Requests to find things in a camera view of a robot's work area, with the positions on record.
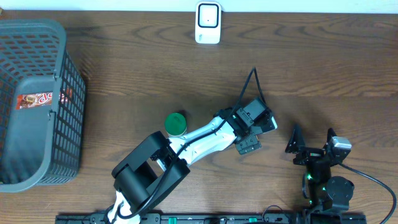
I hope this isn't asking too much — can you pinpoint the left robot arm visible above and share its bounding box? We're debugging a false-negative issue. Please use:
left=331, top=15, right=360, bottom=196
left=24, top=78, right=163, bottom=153
left=104, top=106, right=277, bottom=223

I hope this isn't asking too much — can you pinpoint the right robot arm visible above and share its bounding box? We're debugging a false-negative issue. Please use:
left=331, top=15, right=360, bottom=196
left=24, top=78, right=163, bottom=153
left=285, top=124, right=354, bottom=223

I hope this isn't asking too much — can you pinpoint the black mounting rail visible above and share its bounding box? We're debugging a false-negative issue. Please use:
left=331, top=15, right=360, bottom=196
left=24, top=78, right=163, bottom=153
left=55, top=211, right=367, bottom=224

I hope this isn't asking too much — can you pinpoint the white barcode scanner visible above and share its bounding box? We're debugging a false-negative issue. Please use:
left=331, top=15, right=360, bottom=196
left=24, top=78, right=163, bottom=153
left=195, top=1, right=221, bottom=44

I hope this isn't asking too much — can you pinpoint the grey plastic mesh basket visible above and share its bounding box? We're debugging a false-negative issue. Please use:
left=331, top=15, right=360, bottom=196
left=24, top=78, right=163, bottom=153
left=1, top=19, right=86, bottom=193

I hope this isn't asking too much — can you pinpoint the red chocolate bar wrapper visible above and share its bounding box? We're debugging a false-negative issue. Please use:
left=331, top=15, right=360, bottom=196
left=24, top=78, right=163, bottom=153
left=16, top=88, right=73, bottom=110

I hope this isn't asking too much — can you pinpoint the green lid jar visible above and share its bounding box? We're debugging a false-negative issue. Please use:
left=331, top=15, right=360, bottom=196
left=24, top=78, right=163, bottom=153
left=164, top=113, right=187, bottom=137

